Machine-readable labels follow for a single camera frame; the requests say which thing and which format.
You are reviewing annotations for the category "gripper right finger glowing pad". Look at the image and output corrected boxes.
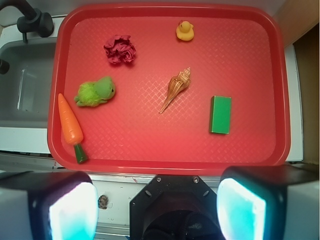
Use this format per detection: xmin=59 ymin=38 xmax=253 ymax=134
xmin=216 ymin=165 xmax=320 ymax=240

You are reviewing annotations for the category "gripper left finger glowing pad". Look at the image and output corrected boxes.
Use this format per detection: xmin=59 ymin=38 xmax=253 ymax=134
xmin=0 ymin=171 xmax=99 ymax=240

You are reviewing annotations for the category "crumpled red paper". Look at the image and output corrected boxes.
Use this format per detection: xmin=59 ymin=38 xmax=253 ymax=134
xmin=103 ymin=34 xmax=137 ymax=64

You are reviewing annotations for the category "small brown debris piece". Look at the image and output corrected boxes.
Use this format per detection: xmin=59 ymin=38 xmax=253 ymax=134
xmin=98 ymin=194 xmax=109 ymax=210

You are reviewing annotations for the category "orange plastic carrot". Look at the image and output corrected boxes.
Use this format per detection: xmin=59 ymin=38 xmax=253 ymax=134
xmin=58 ymin=93 xmax=88 ymax=164

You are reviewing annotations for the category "green rectangular block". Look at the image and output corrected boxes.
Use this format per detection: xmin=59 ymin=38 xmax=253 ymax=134
xmin=209 ymin=95 xmax=232 ymax=135

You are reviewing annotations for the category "grey sink basin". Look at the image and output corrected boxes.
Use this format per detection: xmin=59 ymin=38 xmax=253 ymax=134
xmin=0 ymin=37 xmax=57 ymax=129

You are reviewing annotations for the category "green plush frog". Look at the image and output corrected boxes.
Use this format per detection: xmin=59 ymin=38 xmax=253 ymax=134
xmin=74 ymin=76 xmax=116 ymax=107

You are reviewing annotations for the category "brown spiral seashell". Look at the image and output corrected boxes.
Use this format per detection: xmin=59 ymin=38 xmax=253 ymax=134
xmin=159 ymin=67 xmax=191 ymax=114

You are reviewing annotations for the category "red plastic tray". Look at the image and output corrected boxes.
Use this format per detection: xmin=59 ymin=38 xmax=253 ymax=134
xmin=47 ymin=3 xmax=291 ymax=176

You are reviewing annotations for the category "black faucet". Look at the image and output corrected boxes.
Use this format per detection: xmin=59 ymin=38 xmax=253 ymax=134
xmin=0 ymin=0 xmax=54 ymax=44

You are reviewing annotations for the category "yellow rubber duck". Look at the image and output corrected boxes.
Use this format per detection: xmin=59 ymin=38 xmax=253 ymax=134
xmin=176 ymin=20 xmax=195 ymax=41

